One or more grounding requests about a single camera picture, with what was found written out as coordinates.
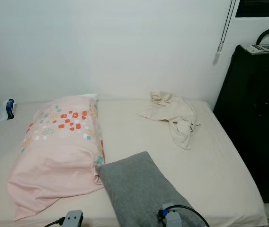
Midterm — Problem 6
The printed booklet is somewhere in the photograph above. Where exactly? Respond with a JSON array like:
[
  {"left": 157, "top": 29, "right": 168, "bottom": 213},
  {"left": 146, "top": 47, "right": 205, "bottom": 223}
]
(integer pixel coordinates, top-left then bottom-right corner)
[{"left": 241, "top": 44, "right": 269, "bottom": 54}]

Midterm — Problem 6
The black cabinet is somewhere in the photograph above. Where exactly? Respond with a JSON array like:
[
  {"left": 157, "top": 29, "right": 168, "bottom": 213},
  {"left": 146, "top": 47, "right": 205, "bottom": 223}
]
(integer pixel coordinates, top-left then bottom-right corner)
[{"left": 213, "top": 44, "right": 269, "bottom": 204}]

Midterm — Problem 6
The pink patterned pillow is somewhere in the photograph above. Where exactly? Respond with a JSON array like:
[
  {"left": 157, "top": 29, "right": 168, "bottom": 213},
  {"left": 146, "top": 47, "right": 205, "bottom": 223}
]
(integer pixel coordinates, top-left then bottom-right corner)
[{"left": 7, "top": 93, "right": 105, "bottom": 222}]

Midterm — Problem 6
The grey pillow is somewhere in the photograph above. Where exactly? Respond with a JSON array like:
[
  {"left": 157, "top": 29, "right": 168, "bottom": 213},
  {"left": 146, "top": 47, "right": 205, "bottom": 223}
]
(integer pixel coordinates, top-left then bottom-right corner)
[{"left": 97, "top": 151, "right": 206, "bottom": 227}]

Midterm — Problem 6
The beige crumpled cloth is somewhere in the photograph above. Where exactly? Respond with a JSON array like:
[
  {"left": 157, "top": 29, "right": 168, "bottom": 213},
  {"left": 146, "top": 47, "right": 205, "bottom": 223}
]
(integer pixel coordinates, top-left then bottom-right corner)
[{"left": 137, "top": 91, "right": 201, "bottom": 150}]

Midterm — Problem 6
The dark window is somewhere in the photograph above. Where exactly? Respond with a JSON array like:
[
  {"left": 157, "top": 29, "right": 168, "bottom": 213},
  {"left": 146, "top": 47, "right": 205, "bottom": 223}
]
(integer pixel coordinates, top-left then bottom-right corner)
[{"left": 235, "top": 0, "right": 269, "bottom": 18}]

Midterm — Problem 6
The window blind pull cord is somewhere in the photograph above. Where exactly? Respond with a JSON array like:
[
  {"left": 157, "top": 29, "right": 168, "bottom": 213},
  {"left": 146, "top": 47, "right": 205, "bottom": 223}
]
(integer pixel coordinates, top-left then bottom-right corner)
[{"left": 217, "top": 0, "right": 237, "bottom": 53}]

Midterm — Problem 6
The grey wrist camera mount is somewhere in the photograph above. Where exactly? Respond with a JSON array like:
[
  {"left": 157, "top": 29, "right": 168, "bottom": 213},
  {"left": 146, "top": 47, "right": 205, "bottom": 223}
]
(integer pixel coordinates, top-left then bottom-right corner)
[
  {"left": 66, "top": 210, "right": 84, "bottom": 227},
  {"left": 161, "top": 203, "right": 182, "bottom": 227}
]

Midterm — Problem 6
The bed with beige sheet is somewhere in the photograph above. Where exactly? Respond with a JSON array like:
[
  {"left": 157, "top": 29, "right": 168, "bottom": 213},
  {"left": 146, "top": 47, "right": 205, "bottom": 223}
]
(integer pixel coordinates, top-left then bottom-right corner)
[{"left": 0, "top": 95, "right": 269, "bottom": 227}]

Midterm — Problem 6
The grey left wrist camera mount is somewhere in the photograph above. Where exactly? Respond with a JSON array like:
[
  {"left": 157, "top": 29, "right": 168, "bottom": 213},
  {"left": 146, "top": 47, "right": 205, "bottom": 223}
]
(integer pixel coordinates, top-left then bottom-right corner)
[{"left": 66, "top": 210, "right": 84, "bottom": 227}]

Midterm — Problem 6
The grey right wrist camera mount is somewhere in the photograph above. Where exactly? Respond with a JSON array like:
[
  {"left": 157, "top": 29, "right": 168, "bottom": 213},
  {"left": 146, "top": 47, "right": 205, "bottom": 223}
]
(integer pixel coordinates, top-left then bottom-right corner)
[{"left": 161, "top": 203, "right": 182, "bottom": 227}]

